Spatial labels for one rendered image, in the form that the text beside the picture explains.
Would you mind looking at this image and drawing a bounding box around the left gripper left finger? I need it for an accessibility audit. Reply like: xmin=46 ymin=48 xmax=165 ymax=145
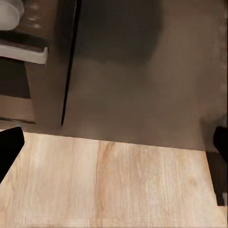
xmin=0 ymin=126 xmax=25 ymax=183

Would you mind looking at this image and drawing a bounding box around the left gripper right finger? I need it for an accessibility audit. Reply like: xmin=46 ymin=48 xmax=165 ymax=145
xmin=213 ymin=126 xmax=228 ymax=164

